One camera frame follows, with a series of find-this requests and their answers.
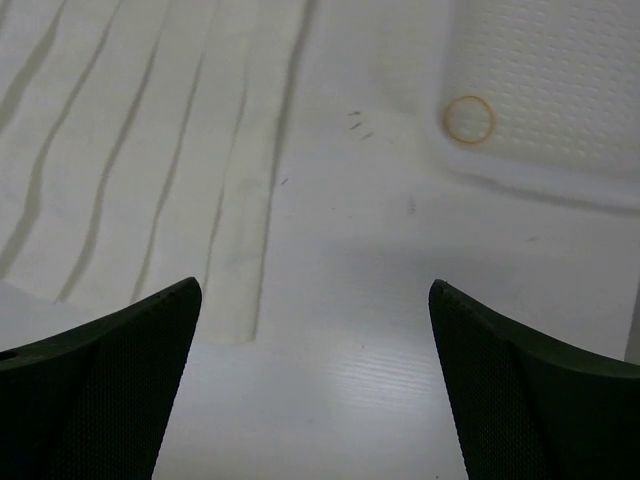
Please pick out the white pleated skirt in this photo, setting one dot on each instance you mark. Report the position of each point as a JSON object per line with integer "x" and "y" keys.
{"x": 138, "y": 147}

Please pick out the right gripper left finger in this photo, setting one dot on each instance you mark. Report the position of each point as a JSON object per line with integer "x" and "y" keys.
{"x": 94, "y": 402}

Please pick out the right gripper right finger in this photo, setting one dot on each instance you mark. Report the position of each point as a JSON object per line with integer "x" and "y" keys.
{"x": 528, "y": 406}

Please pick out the white perforated plastic basket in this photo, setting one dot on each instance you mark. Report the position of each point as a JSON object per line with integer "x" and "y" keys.
{"x": 563, "y": 80}

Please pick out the yellow rubber band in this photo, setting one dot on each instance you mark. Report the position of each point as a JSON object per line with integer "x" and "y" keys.
{"x": 492, "y": 119}

